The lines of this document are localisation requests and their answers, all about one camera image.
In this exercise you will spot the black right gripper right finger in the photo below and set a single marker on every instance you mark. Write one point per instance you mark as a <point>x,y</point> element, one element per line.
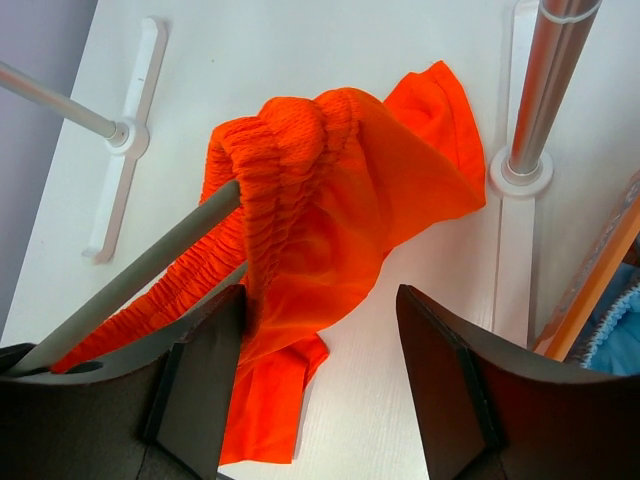
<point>489,409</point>

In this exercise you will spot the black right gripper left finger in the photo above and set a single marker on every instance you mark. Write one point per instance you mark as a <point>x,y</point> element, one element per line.
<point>154,409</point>

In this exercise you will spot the grey hanger with metal hook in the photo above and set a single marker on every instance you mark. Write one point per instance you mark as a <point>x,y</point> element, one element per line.
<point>130,281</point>

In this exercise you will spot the light blue shorts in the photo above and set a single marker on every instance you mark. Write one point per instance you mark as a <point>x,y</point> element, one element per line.
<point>611,340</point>

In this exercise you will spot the orange shorts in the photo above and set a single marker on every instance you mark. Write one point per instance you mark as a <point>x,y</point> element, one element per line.
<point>329,186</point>

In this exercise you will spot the orange plastic basket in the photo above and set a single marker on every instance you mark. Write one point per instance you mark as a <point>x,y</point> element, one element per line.
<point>592,278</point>

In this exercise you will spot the silver clothes rack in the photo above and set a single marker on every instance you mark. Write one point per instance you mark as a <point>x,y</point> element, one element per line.
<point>547,40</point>

